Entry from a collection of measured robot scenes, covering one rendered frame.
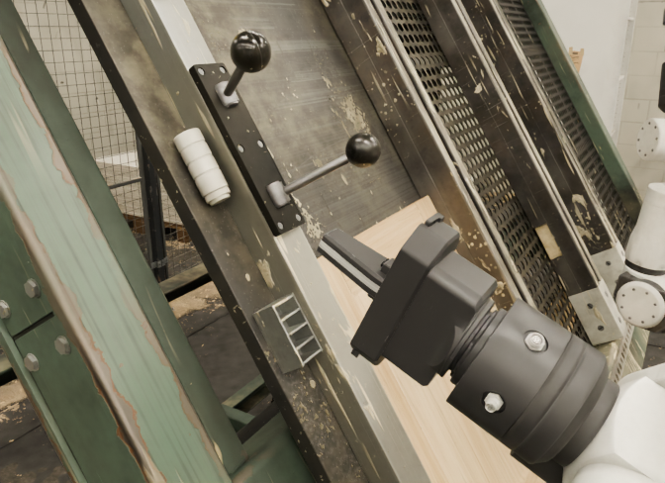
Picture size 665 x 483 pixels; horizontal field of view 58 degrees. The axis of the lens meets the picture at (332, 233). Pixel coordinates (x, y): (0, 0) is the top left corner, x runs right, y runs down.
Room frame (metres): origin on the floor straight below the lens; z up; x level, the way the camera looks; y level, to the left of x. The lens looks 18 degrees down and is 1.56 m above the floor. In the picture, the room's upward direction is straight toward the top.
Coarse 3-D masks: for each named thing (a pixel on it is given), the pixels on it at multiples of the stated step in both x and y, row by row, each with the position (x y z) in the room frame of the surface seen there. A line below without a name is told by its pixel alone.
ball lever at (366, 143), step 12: (348, 144) 0.63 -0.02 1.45; (360, 144) 0.62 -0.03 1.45; (372, 144) 0.62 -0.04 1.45; (348, 156) 0.63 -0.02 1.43; (360, 156) 0.62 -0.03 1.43; (372, 156) 0.62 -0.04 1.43; (324, 168) 0.63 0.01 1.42; (336, 168) 0.63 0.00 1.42; (300, 180) 0.63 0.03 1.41; (312, 180) 0.63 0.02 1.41; (276, 192) 0.62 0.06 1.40; (288, 192) 0.63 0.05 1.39; (276, 204) 0.62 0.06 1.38
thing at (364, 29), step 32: (320, 0) 1.07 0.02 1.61; (352, 0) 1.04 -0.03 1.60; (352, 32) 1.04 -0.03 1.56; (384, 32) 1.03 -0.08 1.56; (384, 64) 1.01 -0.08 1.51; (384, 96) 1.01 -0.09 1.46; (416, 96) 0.99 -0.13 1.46; (416, 128) 0.98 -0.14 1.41; (416, 160) 0.98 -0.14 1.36; (448, 160) 0.96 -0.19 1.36; (448, 192) 0.95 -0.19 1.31; (448, 224) 0.95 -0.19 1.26; (480, 224) 0.93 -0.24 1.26; (480, 256) 0.92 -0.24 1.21; (512, 288) 0.89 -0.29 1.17
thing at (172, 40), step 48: (144, 0) 0.68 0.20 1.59; (192, 48) 0.68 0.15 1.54; (192, 96) 0.65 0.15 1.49; (240, 192) 0.62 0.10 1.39; (288, 240) 0.62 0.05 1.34; (288, 288) 0.59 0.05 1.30; (336, 336) 0.58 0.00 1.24; (336, 384) 0.56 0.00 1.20; (384, 432) 0.55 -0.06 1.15; (384, 480) 0.53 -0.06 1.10
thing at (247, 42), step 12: (240, 36) 0.57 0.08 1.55; (252, 36) 0.57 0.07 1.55; (240, 48) 0.56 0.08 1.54; (252, 48) 0.56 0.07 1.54; (264, 48) 0.57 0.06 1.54; (240, 60) 0.56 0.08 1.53; (252, 60) 0.56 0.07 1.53; (264, 60) 0.57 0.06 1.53; (240, 72) 0.60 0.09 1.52; (252, 72) 0.58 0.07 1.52; (228, 84) 0.64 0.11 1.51; (228, 96) 0.65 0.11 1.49
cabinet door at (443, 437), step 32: (384, 224) 0.82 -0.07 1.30; (416, 224) 0.88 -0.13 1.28; (320, 256) 0.69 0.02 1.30; (352, 288) 0.68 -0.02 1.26; (352, 320) 0.65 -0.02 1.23; (384, 384) 0.62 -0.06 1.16; (416, 384) 0.67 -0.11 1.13; (448, 384) 0.72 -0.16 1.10; (416, 416) 0.64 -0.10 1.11; (448, 416) 0.68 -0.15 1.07; (416, 448) 0.60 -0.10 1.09; (448, 448) 0.65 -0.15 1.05; (480, 448) 0.69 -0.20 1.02; (448, 480) 0.61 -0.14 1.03; (480, 480) 0.65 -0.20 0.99; (512, 480) 0.70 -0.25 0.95
